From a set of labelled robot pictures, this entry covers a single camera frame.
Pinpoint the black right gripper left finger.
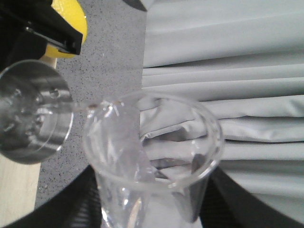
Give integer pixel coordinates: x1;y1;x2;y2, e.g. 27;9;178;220
5;166;102;228

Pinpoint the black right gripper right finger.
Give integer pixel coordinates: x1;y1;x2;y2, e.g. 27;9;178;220
200;167;304;228

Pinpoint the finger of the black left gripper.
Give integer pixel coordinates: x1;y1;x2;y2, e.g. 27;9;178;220
0;0;83;70

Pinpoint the silver double jigger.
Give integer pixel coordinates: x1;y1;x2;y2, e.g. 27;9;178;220
0;60;73;164

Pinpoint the clear glass beaker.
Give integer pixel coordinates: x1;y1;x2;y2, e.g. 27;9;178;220
83;92;224;228

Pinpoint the yellow lemon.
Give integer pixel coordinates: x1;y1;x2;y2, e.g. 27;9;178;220
45;0;87;58

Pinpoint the wooden cutting board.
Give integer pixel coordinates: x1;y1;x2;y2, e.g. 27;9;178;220
0;57;57;226

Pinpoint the grey curtain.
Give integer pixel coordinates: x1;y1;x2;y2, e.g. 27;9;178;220
127;0;304;222

